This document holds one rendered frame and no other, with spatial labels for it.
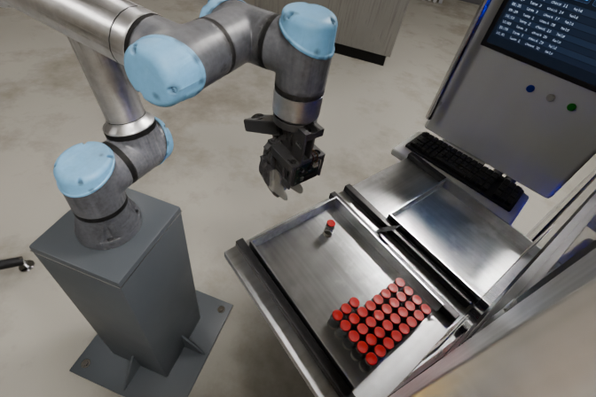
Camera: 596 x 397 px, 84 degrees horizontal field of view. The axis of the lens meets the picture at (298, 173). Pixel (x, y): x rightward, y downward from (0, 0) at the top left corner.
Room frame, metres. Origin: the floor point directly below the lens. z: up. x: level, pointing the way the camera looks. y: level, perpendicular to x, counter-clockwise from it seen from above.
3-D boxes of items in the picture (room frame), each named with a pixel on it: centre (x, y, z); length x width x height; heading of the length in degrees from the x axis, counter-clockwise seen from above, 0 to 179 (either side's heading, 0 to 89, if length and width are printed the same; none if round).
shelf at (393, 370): (0.46, -0.29, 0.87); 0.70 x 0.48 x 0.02; 134
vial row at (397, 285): (0.31, -0.19, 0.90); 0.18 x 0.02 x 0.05; 134
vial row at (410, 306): (0.28, -0.23, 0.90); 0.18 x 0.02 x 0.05; 134
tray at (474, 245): (0.53, -0.46, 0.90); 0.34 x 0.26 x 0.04; 44
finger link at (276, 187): (0.43, 0.03, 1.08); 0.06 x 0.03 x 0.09; 44
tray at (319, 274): (0.37, -0.13, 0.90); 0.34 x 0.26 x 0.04; 44
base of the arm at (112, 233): (0.46, 0.45, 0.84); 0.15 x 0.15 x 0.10
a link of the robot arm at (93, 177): (0.46, 0.45, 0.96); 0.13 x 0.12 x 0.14; 160
